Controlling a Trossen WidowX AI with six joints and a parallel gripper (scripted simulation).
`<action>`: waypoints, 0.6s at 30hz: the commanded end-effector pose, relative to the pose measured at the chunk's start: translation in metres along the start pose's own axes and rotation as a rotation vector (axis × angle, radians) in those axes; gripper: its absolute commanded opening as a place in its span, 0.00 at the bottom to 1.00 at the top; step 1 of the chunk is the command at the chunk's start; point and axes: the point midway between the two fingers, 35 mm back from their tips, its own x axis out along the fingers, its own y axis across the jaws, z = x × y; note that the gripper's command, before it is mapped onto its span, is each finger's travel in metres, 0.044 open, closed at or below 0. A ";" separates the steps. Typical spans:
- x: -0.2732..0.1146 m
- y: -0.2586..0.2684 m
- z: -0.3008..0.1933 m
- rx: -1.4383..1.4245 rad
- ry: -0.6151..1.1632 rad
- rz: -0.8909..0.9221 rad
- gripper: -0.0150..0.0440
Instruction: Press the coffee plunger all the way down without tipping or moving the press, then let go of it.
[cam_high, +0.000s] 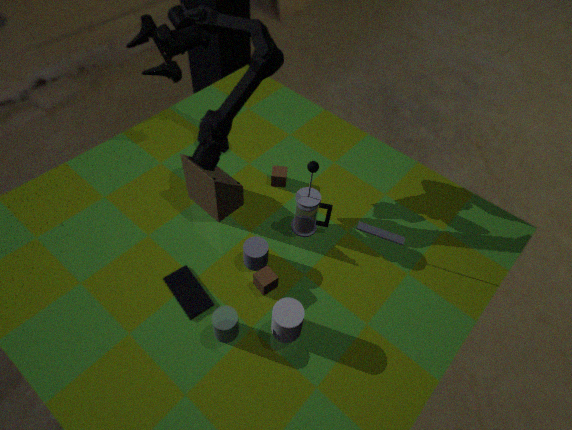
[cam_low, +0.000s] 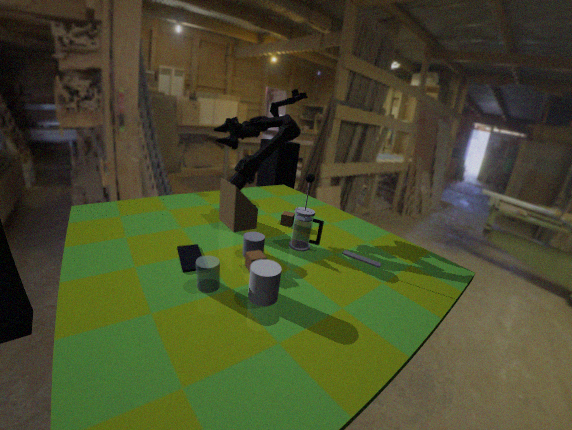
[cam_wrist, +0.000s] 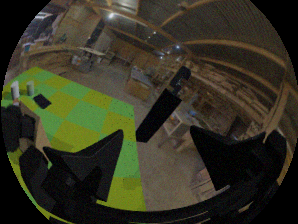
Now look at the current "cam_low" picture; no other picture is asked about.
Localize french press with black plunger knob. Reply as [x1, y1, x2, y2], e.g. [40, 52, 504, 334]
[289, 173, 324, 251]

